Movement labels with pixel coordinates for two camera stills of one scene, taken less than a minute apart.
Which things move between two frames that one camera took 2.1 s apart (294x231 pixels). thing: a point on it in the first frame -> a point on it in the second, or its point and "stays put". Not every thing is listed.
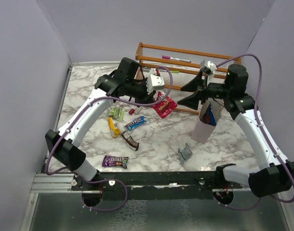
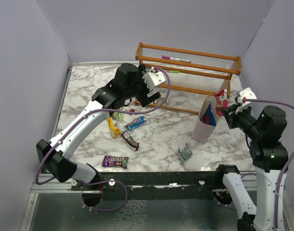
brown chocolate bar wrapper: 129,141 stays put
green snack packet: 117,113 stays put
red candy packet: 165,108 -> 221,101
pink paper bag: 203,130 stays put
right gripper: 201,92 -> 233,116
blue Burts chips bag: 208,117 stays put
